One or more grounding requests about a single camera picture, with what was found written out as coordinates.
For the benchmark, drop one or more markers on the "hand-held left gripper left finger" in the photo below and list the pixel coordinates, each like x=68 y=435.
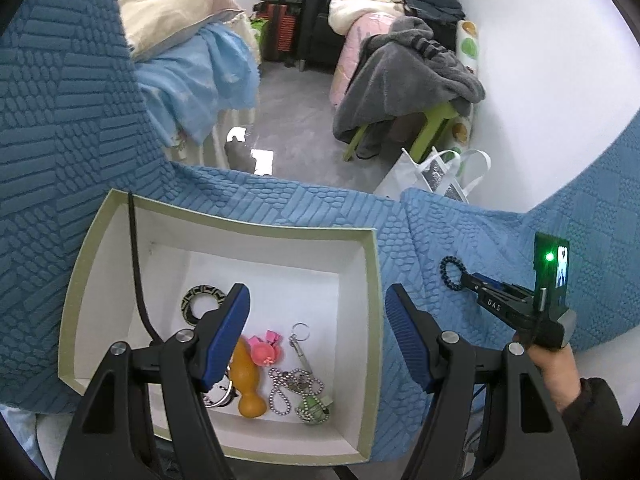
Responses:
x=227 y=330

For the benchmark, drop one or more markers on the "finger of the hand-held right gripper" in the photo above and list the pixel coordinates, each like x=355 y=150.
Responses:
x=492 y=282
x=490 y=302

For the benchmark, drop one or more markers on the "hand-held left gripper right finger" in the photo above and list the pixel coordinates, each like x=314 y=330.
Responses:
x=407 y=340

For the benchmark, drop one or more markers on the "pink hair clip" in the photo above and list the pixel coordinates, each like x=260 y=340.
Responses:
x=265 y=350

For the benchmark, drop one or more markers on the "black gold patterned bangle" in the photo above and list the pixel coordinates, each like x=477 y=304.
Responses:
x=192 y=305

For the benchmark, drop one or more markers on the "orange gourd pendant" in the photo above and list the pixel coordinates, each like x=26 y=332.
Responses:
x=247 y=385

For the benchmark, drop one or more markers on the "white box with green rim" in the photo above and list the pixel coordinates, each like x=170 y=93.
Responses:
x=240 y=260

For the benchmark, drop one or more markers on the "person's right forearm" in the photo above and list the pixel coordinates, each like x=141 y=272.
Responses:
x=600 y=425

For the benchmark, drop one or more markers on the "person's right hand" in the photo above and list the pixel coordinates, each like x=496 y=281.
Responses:
x=555 y=375

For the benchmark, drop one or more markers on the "white tote bag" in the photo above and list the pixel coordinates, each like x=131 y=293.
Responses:
x=425 y=175

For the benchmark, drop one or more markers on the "green stool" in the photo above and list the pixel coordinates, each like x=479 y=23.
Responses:
x=431 y=122

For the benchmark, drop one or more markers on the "grey fleece blanket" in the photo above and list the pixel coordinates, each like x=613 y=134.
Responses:
x=405 y=75

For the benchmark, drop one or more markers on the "pale printed cloth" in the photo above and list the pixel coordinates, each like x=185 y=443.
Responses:
x=20 y=435

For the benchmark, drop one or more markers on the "white board with coloured dots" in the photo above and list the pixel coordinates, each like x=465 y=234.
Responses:
x=467 y=45

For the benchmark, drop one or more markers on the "blue textured sofa cover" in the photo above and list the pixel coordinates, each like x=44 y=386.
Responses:
x=65 y=135

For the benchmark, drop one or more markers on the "light blue blanket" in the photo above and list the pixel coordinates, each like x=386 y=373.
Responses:
x=200 y=75

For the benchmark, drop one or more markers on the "pink quilt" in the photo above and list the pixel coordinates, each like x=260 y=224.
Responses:
x=352 y=50

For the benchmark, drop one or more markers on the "red suitcase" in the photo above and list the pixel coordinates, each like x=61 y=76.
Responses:
x=280 y=30

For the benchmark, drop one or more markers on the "cream duvet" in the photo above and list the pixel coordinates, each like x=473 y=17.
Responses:
x=360 y=2

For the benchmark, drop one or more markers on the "black suitcase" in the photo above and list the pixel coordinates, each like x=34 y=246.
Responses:
x=317 y=25

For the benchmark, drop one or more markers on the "cream pillow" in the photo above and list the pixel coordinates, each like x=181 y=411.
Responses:
x=165 y=15

